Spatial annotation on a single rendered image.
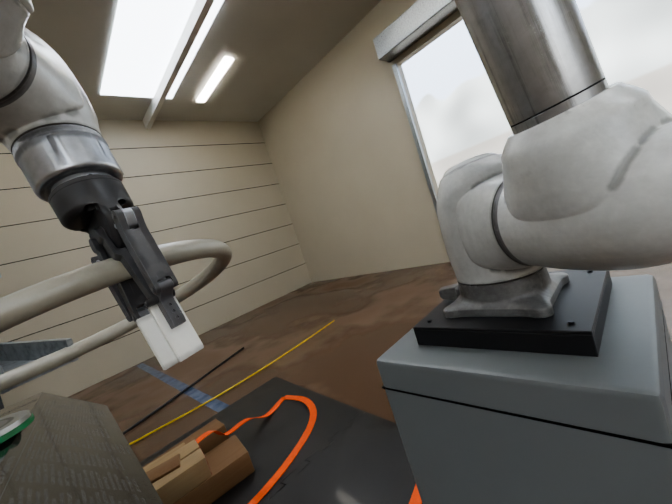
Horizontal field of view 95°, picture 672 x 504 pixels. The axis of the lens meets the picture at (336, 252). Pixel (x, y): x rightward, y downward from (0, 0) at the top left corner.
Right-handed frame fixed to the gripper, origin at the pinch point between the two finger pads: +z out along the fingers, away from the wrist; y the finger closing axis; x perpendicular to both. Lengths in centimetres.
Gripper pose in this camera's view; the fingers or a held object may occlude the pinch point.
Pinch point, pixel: (170, 335)
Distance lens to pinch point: 42.7
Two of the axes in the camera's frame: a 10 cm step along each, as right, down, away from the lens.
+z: 5.1, 8.6, -0.2
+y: -6.7, 4.1, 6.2
